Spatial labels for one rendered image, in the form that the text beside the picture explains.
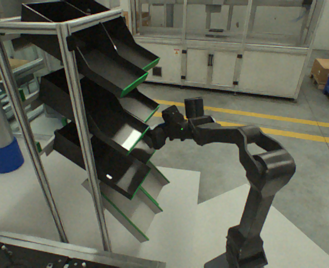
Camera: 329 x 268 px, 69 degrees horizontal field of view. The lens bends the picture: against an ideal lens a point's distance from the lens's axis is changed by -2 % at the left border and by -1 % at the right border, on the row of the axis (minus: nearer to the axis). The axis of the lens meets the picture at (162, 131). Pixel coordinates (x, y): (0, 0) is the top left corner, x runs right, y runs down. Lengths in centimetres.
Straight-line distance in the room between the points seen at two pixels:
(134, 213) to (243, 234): 40
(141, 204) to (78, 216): 35
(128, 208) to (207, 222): 38
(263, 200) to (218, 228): 58
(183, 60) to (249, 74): 118
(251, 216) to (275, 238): 57
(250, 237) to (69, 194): 89
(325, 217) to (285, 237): 148
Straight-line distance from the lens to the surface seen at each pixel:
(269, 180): 48
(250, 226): 60
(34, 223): 122
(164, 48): 459
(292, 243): 116
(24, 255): 99
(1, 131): 144
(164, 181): 103
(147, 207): 93
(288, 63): 447
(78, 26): 59
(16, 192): 140
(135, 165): 81
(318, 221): 256
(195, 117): 72
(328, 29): 914
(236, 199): 123
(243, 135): 51
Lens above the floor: 172
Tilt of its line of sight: 32 degrees down
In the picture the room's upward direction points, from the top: straight up
